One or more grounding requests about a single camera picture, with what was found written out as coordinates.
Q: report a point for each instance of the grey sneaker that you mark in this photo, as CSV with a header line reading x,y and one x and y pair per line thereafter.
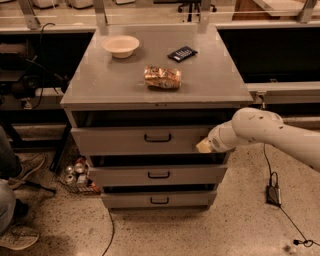
x,y
19,237
28,167

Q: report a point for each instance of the shiny snack bag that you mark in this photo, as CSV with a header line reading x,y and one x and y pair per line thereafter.
x,y
161,77

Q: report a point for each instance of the grey middle drawer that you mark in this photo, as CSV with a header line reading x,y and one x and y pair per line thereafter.
x,y
157,175

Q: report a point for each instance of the black power adapter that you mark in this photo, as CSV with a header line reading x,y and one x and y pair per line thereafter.
x,y
273,196

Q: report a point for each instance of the grey sneaker lower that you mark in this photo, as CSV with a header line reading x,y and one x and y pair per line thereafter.
x,y
19,237

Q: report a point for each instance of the white paper bowl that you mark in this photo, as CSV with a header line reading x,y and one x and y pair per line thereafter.
x,y
121,46

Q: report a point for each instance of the grey metal drawer cabinet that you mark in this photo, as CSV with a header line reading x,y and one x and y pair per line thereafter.
x,y
110,92

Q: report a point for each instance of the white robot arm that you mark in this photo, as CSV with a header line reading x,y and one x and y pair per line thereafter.
x,y
250,126

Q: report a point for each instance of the grey top drawer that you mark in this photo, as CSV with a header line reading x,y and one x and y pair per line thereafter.
x,y
138,140

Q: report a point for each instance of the black office chair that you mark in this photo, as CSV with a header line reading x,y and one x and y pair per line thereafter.
x,y
195,9

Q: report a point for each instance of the grey drawer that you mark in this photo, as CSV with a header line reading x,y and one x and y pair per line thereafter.
x,y
138,140
157,175
153,200

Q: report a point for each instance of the grey sneaker upper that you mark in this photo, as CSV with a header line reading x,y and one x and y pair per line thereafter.
x,y
28,167

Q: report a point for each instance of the black calculator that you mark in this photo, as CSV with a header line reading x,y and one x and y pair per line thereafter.
x,y
182,54

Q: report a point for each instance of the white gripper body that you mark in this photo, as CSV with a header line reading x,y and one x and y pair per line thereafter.
x,y
216,141

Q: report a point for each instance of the person leg in jeans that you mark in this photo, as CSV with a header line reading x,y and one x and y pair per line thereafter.
x,y
9,167

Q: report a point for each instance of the dark equipment on left shelf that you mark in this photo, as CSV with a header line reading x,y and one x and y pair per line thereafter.
x,y
22,76

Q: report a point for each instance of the grey bottom drawer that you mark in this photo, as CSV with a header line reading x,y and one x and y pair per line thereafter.
x,y
153,200

